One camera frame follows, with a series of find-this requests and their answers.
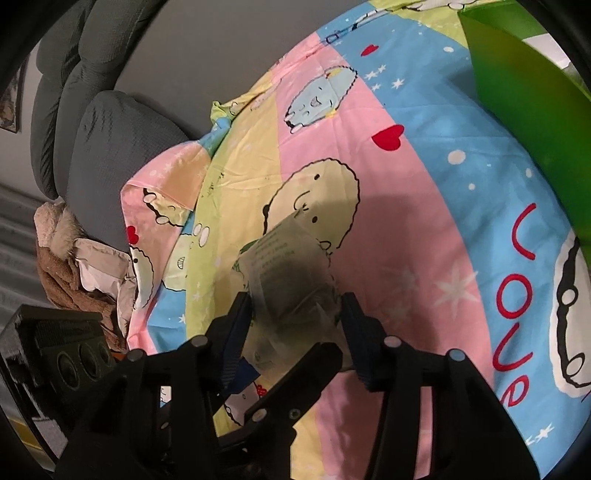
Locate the framed wall picture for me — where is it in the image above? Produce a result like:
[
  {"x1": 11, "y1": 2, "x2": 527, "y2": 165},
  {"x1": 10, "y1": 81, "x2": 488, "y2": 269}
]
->
[{"x1": 0, "y1": 60, "x2": 28, "y2": 134}]

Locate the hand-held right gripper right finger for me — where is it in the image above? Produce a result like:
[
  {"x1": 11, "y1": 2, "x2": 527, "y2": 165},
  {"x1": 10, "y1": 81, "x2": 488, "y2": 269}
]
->
[{"x1": 342, "y1": 292, "x2": 539, "y2": 480}]

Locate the cartoon printed blanket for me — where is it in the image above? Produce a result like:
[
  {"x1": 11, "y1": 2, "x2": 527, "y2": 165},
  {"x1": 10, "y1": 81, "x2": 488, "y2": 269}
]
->
[{"x1": 120, "y1": 0, "x2": 591, "y2": 480}]

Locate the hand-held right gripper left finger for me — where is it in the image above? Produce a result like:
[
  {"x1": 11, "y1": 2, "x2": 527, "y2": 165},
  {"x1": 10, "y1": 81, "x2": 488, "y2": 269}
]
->
[{"x1": 55, "y1": 291, "x2": 253, "y2": 480}]

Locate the steel scrubber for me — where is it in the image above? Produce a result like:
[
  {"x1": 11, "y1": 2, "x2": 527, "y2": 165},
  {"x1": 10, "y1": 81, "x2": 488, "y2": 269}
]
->
[{"x1": 235, "y1": 217, "x2": 345, "y2": 374}]

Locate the beige fur-hooded puffer coat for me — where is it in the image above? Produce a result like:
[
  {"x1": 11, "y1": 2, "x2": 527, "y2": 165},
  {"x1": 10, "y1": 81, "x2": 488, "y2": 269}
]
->
[{"x1": 34, "y1": 203, "x2": 139, "y2": 326}]

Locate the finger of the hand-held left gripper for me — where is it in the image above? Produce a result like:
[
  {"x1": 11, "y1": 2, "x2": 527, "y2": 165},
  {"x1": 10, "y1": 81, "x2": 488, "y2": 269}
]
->
[{"x1": 231, "y1": 342, "x2": 343, "y2": 462}]

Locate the brown fleece garment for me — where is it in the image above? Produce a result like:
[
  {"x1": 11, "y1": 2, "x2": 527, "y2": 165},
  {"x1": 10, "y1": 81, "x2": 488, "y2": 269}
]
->
[{"x1": 37, "y1": 244, "x2": 130, "y2": 354}]

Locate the grey square cushion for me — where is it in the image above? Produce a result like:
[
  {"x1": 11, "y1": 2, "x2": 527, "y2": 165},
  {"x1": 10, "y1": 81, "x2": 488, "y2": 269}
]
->
[{"x1": 68, "y1": 90, "x2": 200, "y2": 252}]

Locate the green cardboard box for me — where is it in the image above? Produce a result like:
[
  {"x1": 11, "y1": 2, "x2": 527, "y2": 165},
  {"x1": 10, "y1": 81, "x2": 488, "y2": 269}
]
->
[{"x1": 459, "y1": 0, "x2": 591, "y2": 232}]

